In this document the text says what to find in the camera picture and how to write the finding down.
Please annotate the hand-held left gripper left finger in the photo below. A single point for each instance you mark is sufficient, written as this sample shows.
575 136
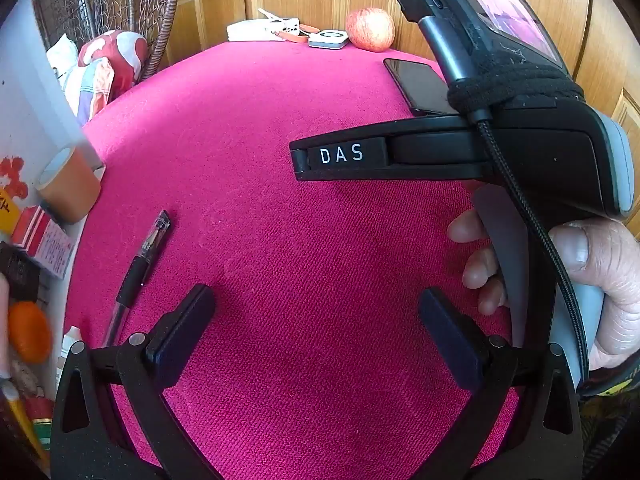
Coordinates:
182 332

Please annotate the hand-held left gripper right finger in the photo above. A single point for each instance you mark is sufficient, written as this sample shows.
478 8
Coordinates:
450 340

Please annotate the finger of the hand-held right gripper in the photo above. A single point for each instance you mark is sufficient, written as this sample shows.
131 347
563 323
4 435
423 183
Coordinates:
425 152

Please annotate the black gel pen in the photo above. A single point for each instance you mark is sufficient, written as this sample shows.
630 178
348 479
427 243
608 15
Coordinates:
131 280

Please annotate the tangerine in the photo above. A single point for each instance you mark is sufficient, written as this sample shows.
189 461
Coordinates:
30 332

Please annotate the black plug adapter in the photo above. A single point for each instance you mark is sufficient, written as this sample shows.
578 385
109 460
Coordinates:
19 270

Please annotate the brown tape roll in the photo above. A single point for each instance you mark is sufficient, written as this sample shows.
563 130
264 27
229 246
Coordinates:
70 190

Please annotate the white cardboard tray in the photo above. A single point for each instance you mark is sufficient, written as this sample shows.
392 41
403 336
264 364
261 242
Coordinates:
30 90

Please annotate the person's right hand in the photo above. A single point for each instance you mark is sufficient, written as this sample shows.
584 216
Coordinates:
615 280

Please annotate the black smartphone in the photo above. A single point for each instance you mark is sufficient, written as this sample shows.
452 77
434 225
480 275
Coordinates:
420 85

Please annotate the red apple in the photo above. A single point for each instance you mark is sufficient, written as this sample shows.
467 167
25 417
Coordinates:
370 30

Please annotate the white round-cornered device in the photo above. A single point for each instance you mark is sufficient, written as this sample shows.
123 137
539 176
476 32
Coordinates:
328 39

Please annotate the magenta tablecloth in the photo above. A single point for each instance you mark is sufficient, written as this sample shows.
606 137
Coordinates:
300 240

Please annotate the red and white small box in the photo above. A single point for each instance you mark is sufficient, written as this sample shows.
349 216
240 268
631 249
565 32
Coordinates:
45 242

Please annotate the white flat box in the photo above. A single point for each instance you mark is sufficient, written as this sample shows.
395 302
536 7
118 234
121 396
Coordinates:
257 30

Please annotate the striped multicolour cushion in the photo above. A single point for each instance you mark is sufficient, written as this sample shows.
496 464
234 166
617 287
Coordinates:
92 90

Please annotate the red white patterned cushion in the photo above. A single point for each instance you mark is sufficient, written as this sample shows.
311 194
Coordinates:
117 52

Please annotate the white pillow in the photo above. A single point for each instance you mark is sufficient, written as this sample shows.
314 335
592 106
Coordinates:
62 55

